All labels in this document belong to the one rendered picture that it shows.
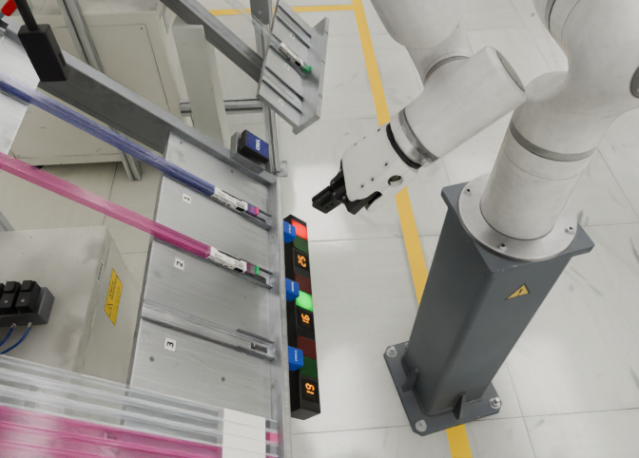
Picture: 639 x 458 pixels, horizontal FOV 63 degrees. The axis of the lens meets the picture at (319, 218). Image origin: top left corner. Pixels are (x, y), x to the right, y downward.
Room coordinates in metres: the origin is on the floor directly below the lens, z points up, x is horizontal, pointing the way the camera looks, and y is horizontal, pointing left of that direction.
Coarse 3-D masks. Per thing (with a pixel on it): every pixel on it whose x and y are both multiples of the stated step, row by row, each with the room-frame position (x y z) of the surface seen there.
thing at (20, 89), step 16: (0, 80) 0.50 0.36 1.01; (16, 80) 0.51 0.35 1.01; (32, 96) 0.50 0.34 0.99; (48, 112) 0.50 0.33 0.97; (64, 112) 0.50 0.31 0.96; (80, 128) 0.50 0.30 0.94; (96, 128) 0.50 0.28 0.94; (112, 144) 0.50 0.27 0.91; (128, 144) 0.51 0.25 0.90; (144, 160) 0.50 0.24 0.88; (160, 160) 0.51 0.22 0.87; (176, 176) 0.51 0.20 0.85; (192, 176) 0.52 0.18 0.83; (208, 192) 0.51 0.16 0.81
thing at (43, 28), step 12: (24, 36) 0.36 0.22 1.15; (36, 36) 0.36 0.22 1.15; (48, 36) 0.36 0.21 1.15; (36, 48) 0.36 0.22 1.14; (48, 48) 0.36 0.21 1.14; (36, 60) 0.36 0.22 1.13; (48, 60) 0.36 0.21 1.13; (60, 60) 0.36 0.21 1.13; (36, 72) 0.36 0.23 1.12; (48, 72) 0.36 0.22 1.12; (60, 72) 0.36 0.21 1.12
